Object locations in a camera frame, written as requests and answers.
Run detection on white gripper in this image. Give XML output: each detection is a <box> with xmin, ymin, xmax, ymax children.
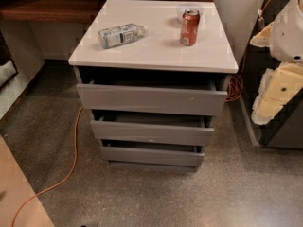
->
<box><xmin>250</xmin><ymin>0</ymin><xmax>303</xmax><ymax>125</ymax></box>

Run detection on red coke can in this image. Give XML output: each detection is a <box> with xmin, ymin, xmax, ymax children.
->
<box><xmin>180</xmin><ymin>9</ymin><xmax>200</xmax><ymax>46</ymax></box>

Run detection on grey drawer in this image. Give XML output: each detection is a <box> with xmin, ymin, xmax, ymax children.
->
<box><xmin>100</xmin><ymin>141</ymin><xmax>205</xmax><ymax>167</ymax></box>
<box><xmin>77</xmin><ymin>83</ymin><xmax>227</xmax><ymax>116</ymax></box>
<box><xmin>91</xmin><ymin>112</ymin><xmax>214</xmax><ymax>146</ymax></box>

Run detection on grey top drawer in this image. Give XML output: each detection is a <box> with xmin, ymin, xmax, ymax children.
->
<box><xmin>77</xmin><ymin>83</ymin><xmax>227</xmax><ymax>116</ymax></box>

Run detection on grey bottom drawer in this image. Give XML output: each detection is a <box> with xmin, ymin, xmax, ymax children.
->
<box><xmin>100</xmin><ymin>141</ymin><xmax>205</xmax><ymax>167</ymax></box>

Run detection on dark cabinet on right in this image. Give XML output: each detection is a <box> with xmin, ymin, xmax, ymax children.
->
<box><xmin>241</xmin><ymin>0</ymin><xmax>303</xmax><ymax>148</ymax></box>

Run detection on grey cabinet with white top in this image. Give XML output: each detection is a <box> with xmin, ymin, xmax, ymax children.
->
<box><xmin>69</xmin><ymin>0</ymin><xmax>238</xmax><ymax>171</ymax></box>

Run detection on brown wooden shelf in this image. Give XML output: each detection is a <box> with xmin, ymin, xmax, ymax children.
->
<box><xmin>0</xmin><ymin>0</ymin><xmax>213</xmax><ymax>24</ymax></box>

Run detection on dark framed object at left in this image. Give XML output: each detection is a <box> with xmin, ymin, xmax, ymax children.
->
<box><xmin>0</xmin><ymin>31</ymin><xmax>18</xmax><ymax>90</ymax></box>

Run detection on orange extension cable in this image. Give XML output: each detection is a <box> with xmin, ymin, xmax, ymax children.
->
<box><xmin>10</xmin><ymin>0</ymin><xmax>303</xmax><ymax>227</ymax></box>

